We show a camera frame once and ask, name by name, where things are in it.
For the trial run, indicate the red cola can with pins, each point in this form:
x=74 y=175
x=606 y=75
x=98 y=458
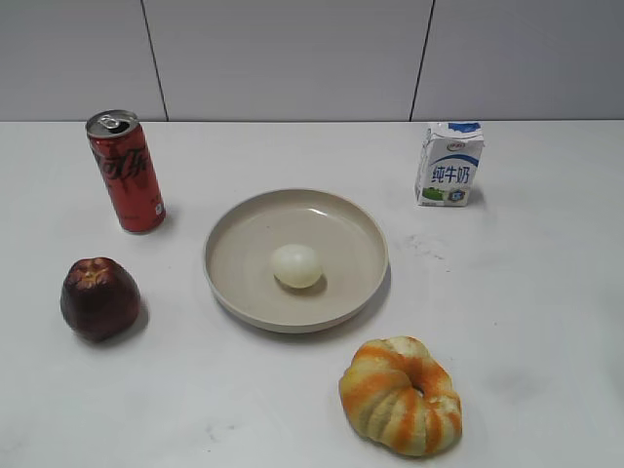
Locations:
x=119 y=145

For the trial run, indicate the beige round plate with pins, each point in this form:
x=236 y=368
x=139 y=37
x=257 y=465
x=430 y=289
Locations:
x=350 y=244

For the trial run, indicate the dark red apple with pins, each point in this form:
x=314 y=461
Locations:
x=99 y=298

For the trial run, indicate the white egg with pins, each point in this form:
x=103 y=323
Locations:
x=296 y=266

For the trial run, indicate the white blue milk carton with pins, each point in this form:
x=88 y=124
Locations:
x=449 y=160

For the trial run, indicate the orange striped ring bread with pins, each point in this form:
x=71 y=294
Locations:
x=396 y=394

